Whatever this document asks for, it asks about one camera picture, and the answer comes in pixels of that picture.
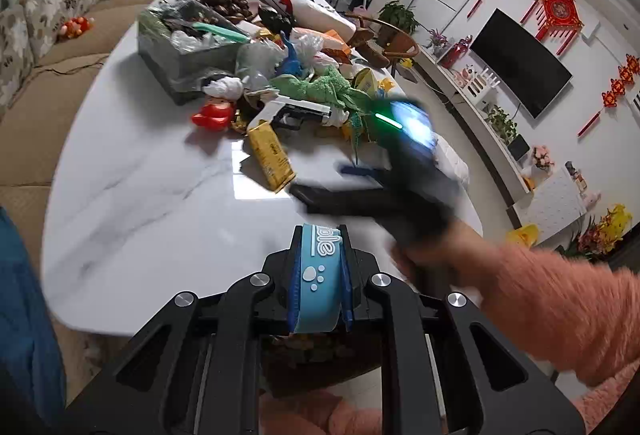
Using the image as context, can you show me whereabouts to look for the yellow carton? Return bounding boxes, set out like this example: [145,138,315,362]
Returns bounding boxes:
[352,67,386,96]

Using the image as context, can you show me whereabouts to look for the blue dinosaur toy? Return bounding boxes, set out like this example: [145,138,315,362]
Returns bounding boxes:
[274,32,306,76]

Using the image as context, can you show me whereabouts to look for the grey bin with plastic liner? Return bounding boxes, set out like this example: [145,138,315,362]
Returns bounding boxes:
[137,0,251,106]

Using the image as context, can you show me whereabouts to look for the blue cloth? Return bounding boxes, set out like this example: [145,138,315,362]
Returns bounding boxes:
[0,207,67,418]

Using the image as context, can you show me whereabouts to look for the yellow floor toy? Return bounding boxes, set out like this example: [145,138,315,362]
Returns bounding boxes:
[507,224,541,249]

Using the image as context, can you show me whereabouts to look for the pink flowers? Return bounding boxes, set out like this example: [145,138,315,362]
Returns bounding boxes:
[529,145,556,176]

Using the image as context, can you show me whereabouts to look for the white router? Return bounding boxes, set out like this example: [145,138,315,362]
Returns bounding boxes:
[462,67,501,98]

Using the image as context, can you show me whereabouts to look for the red plush toy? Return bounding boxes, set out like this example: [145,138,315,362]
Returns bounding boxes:
[57,16,95,38]

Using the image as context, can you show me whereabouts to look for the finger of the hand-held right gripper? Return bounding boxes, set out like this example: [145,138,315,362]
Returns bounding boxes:
[289,182,402,219]
[339,164,397,182]

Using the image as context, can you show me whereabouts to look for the white perforated board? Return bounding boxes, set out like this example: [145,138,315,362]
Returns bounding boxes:
[514,174,586,232]

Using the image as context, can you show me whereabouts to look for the black cable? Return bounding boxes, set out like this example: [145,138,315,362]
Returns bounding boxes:
[32,54,109,76]

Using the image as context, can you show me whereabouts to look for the wooden armchair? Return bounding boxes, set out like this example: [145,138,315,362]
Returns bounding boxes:
[344,12,421,82]

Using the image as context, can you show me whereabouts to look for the pink fleece clothing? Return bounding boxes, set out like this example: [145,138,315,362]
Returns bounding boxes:
[572,372,640,435]

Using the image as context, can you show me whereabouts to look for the white quilted cushion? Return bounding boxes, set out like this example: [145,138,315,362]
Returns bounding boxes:
[429,134,471,186]

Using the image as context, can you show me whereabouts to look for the light blue paw print strap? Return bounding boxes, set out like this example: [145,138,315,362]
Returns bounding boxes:
[288,223,351,335]

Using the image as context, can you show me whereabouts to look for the yellow snack packet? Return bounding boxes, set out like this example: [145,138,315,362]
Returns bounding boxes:
[247,119,296,194]

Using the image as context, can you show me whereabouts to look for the white bowling pin plush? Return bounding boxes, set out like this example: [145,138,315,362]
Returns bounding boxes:
[255,0,357,42]

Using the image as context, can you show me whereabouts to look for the orange box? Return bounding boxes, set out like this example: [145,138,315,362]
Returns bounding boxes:
[322,29,351,62]

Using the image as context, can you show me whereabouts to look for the red doll toy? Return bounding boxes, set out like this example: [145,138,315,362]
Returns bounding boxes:
[191,97,236,132]

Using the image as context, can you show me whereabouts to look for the small green potted plant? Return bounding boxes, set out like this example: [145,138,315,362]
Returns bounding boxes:
[484,104,519,146]

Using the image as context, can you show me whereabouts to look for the white plastic bag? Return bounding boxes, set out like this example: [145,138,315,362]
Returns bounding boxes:
[294,34,326,66]

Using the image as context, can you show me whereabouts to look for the person's right hand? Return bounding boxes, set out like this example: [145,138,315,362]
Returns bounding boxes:
[391,221,497,307]

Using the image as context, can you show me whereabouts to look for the large green potted plant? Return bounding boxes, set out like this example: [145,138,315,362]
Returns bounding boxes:
[377,0,419,36]

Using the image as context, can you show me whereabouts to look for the dark tablet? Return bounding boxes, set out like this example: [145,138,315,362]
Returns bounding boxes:
[507,134,531,162]

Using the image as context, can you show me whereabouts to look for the clear plastic bag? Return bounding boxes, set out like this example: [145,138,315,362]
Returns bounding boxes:
[234,37,286,82]

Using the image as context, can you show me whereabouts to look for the person's right forearm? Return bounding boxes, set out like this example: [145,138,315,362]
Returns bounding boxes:
[464,242,640,389]

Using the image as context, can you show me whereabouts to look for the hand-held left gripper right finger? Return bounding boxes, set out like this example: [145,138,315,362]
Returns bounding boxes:
[342,234,586,435]

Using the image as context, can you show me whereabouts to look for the yellow flowers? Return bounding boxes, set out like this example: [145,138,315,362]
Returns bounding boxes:
[577,203,634,257]

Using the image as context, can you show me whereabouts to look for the floral beige sofa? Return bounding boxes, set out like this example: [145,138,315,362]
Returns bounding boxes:
[0,0,197,268]

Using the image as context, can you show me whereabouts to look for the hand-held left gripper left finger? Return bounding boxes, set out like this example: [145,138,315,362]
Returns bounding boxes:
[65,246,297,435]

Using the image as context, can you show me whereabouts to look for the white television console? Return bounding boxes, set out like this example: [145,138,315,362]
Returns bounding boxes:
[414,47,592,237]

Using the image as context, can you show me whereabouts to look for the green fuzzy cloth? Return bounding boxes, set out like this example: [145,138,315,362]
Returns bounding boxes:
[272,67,374,114]

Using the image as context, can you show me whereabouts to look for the small purple potted plant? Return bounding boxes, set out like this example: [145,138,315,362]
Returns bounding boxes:
[424,28,449,52]

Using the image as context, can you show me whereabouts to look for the white and black toy gun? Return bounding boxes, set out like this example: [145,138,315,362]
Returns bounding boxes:
[247,95,334,132]

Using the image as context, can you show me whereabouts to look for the pile of dark chestnuts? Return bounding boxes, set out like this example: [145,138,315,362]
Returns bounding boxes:
[177,0,251,24]

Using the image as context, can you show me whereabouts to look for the person's left forearm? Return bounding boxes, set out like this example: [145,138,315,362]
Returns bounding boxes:
[259,389,386,435]

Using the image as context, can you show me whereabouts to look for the black television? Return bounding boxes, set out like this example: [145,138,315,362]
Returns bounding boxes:
[469,8,574,120]

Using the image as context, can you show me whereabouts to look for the green dinosaur toy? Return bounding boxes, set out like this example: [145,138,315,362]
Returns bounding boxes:
[344,109,376,166]

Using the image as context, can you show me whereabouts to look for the large red knot decoration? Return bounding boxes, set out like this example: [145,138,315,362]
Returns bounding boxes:
[519,0,586,56]

